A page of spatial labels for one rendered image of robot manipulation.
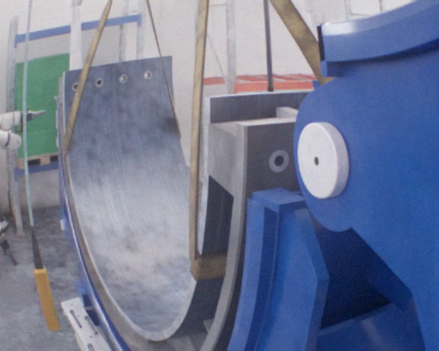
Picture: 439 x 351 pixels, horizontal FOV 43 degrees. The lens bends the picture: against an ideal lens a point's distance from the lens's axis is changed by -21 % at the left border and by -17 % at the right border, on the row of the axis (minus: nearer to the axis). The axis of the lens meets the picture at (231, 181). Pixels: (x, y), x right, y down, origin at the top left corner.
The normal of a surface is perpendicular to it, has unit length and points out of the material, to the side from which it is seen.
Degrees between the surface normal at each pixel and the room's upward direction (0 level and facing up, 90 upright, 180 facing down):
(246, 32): 90
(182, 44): 90
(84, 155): 65
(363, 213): 90
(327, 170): 90
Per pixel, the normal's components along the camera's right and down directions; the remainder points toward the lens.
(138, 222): 0.23, -0.67
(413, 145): -0.90, 0.13
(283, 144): 0.44, 0.28
